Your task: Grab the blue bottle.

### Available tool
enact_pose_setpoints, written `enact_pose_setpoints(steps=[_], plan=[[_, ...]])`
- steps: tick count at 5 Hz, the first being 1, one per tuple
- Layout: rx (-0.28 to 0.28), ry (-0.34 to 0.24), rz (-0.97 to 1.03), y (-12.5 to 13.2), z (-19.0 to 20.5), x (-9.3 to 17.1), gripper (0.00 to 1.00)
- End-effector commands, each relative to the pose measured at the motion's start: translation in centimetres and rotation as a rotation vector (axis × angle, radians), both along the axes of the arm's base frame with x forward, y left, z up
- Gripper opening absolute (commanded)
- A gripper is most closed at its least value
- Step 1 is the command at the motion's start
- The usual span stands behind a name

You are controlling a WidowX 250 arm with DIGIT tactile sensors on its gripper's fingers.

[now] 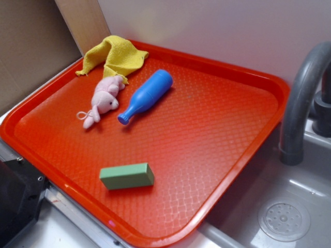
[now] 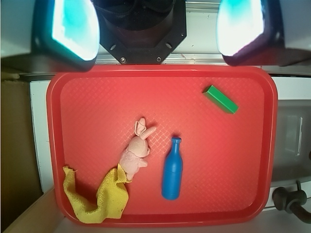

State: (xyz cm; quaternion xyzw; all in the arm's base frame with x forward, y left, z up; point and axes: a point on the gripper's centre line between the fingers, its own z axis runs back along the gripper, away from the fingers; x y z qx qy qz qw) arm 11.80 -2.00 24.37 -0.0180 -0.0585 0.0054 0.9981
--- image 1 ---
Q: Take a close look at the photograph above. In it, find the yellow cloth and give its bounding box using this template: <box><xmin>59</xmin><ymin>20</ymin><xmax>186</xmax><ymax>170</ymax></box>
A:
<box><xmin>76</xmin><ymin>35</ymin><xmax>149</xmax><ymax>85</ymax></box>

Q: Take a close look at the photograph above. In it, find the blue plastic bottle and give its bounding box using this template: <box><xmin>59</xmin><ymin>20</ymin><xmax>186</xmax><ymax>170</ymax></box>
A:
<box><xmin>117</xmin><ymin>69</ymin><xmax>173</xmax><ymax>125</ymax></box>

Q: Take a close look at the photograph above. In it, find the grey plastic sink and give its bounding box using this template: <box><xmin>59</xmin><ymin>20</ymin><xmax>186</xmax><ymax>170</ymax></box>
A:
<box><xmin>201</xmin><ymin>121</ymin><xmax>331</xmax><ymax>248</ymax></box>

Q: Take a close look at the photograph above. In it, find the green rectangular block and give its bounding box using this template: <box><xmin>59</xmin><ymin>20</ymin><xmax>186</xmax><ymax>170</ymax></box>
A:
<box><xmin>99</xmin><ymin>163</ymin><xmax>155</xmax><ymax>190</ymax></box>

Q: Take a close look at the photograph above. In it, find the brown cardboard panel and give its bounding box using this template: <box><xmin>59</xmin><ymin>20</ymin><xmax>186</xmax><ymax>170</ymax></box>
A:
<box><xmin>1</xmin><ymin>1</ymin><xmax>110</xmax><ymax>114</ymax></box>

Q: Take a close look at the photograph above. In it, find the red plastic tray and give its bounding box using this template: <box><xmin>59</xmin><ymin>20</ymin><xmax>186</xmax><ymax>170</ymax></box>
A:
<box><xmin>1</xmin><ymin>42</ymin><xmax>290</xmax><ymax>247</ymax></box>

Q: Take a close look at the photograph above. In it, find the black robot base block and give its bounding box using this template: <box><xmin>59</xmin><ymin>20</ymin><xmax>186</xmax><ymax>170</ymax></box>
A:
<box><xmin>1</xmin><ymin>159</ymin><xmax>48</xmax><ymax>247</ymax></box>

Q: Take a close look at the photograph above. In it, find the pink plush toy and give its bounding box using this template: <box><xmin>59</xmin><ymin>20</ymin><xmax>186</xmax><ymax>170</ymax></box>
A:
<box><xmin>77</xmin><ymin>75</ymin><xmax>125</xmax><ymax>129</ymax></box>

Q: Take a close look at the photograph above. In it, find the grey curved faucet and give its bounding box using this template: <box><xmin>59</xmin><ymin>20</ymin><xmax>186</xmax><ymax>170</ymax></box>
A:
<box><xmin>279</xmin><ymin>41</ymin><xmax>330</xmax><ymax>165</ymax></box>

